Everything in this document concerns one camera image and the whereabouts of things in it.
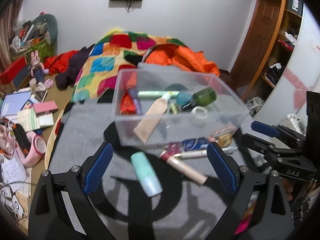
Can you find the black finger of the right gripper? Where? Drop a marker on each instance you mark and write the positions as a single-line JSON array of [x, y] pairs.
[[258, 145]]

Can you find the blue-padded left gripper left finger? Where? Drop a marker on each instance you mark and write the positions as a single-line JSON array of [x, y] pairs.
[[95, 166]]

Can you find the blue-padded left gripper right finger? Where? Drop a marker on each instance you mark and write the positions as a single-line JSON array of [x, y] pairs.
[[223, 171]]

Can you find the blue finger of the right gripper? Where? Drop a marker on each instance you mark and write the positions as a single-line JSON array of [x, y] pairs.
[[265, 129]]

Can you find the wooden charm with rope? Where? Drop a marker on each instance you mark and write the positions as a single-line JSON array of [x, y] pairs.
[[224, 140]]

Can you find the white tape roll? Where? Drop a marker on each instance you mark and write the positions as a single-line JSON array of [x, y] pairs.
[[199, 112]]

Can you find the mint green bottle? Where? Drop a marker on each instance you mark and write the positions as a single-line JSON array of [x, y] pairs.
[[146, 175]]

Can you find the beige cosmetic tube white cap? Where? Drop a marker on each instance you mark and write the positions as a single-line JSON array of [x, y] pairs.
[[147, 125]]

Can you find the green glass bottle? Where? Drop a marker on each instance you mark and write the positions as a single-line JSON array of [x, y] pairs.
[[202, 98]]

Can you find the red packet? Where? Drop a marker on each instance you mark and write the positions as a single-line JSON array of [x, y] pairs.
[[126, 105]]

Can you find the purple tube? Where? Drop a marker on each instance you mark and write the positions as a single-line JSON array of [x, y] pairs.
[[134, 96]]

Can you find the white pen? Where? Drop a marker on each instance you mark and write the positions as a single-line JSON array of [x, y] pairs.
[[203, 153]]

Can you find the pale green white tube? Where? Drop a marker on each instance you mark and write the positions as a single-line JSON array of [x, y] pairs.
[[147, 94]]

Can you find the person's right hand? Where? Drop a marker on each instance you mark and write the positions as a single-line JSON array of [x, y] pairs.
[[288, 186]]

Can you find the slim beige lotion tube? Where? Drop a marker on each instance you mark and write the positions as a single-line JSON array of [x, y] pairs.
[[183, 168]]

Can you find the blue toothpaste box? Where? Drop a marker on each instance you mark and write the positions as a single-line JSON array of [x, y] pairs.
[[194, 144]]

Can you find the grey black patterned blanket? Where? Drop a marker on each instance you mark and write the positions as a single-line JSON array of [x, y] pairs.
[[184, 209]]

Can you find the pink round device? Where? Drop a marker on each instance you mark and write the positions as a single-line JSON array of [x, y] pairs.
[[36, 152]]

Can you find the wooden open shelf unit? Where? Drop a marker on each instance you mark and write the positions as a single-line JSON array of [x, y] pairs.
[[276, 57]]

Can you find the pink notebook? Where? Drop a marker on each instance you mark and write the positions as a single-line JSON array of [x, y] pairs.
[[45, 107]]

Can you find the clear plastic storage box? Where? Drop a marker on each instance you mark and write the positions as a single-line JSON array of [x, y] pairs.
[[225, 115]]

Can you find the brown wooden door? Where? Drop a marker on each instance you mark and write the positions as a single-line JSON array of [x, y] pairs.
[[256, 42]]

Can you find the dark purple garment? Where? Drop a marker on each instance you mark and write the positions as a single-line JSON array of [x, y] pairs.
[[75, 64]]

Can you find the blue booklet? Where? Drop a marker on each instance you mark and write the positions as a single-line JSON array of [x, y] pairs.
[[14, 102]]

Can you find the red jacket on floor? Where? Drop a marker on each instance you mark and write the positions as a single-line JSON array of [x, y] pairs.
[[58, 64]]

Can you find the orange down jacket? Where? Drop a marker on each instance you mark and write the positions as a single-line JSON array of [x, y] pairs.
[[181, 57]]

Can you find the black FiiO box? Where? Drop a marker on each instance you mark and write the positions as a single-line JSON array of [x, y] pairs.
[[295, 7]]

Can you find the colourful patchwork quilt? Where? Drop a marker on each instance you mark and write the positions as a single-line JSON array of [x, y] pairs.
[[113, 53]]

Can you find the red rectangular box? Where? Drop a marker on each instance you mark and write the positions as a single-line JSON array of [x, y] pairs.
[[11, 72]]

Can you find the green bag of clutter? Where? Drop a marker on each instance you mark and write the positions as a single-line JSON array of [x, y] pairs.
[[44, 49]]

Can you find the grey neck pillow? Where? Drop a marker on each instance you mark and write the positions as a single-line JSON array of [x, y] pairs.
[[46, 24]]

